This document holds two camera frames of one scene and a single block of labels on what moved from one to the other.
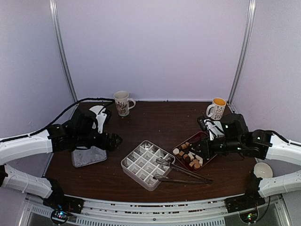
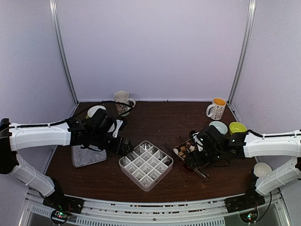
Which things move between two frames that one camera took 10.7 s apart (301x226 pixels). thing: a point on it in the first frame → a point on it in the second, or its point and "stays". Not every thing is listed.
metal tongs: x=205 y=180 → x=199 y=170
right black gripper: x=206 y=152 → x=199 y=161
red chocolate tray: x=193 y=160 stays
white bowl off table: x=262 y=170 stays
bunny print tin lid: x=86 y=156 stays
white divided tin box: x=140 y=164 stays
